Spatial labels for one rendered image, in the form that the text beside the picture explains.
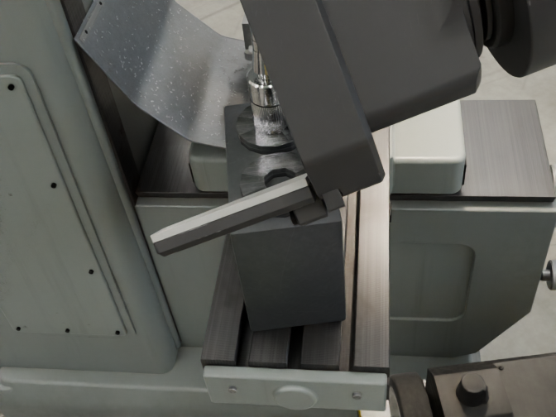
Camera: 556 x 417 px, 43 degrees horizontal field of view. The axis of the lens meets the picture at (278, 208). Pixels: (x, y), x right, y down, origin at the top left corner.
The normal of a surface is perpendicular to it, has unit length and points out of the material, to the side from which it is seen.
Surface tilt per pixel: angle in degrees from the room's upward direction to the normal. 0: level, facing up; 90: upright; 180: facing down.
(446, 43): 53
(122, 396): 68
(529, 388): 0
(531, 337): 0
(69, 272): 88
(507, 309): 90
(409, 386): 18
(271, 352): 0
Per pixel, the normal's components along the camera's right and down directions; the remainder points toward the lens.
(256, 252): 0.08, 0.72
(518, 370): -0.09, -0.68
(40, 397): -0.13, 0.43
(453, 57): -0.09, 0.11
